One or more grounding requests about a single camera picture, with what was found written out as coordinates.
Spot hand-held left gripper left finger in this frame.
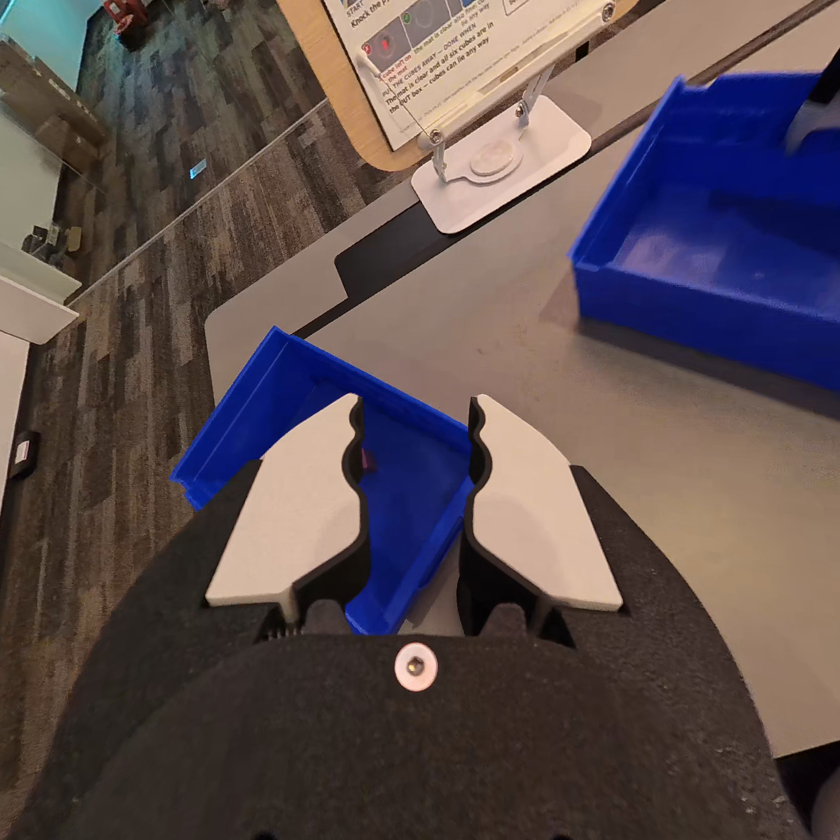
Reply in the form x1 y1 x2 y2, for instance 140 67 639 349
205 394 371 626

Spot red floor fan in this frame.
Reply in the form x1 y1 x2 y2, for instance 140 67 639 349
101 0 148 34

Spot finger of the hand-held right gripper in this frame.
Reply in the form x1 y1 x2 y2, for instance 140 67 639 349
784 97 840 155

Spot small black floor device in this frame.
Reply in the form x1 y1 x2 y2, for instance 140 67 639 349
12 430 42 483

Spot stacked cardboard boxes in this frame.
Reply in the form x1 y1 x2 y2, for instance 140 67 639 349
0 36 109 172

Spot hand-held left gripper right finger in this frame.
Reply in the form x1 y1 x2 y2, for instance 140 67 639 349
457 393 624 632

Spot printed instruction sheet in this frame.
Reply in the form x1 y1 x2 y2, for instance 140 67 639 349
322 0 618 153

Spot blue plastic storage bin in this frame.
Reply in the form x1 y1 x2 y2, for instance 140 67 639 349
171 326 475 636
567 69 840 393

